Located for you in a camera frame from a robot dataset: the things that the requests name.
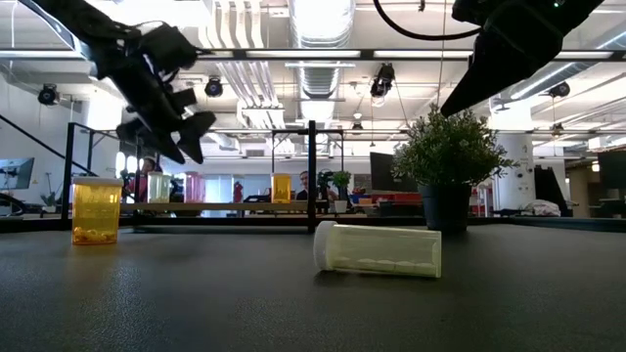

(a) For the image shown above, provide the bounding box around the white crumpled cloth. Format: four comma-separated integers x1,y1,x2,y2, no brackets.
518,198,562,218

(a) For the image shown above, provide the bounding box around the black background monitor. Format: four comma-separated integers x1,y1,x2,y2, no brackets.
370,152,420,193

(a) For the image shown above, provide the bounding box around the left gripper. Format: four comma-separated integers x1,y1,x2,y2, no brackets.
97,26,217,165

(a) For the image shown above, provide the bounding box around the light purple pill bottle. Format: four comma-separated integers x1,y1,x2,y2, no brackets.
184,171,207,204

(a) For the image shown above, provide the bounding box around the silver ventilation duct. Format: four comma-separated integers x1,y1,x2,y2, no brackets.
287,0,357,102

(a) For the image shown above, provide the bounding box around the black background panel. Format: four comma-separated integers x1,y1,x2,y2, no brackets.
532,164,572,217

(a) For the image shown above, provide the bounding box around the wall monitor screen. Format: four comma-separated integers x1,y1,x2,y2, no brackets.
0,156,36,191

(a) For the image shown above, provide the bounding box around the narrow orange pill bottle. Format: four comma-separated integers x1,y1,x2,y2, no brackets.
270,172,293,204

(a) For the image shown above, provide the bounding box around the green potted plant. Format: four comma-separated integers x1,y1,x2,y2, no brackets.
390,103,517,232

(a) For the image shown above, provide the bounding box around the wide orange pill bottle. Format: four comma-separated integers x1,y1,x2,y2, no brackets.
71,176,125,246

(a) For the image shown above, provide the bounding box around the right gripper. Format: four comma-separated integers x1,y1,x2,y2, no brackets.
439,0,605,117

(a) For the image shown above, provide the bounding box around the small background potted plant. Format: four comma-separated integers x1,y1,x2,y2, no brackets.
331,169,352,214

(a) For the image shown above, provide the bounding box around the wooden shelf black frame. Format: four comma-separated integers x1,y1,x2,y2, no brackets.
62,119,346,235

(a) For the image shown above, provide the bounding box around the person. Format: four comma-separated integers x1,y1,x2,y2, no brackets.
127,155,162,202
295,170,317,201

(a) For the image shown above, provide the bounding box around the black aluminium rig frame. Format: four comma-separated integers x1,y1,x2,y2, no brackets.
0,47,626,234

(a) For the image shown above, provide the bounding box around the black ceiling spotlight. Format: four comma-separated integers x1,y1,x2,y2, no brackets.
203,75,225,99
37,83,60,107
370,62,396,99
547,80,572,99

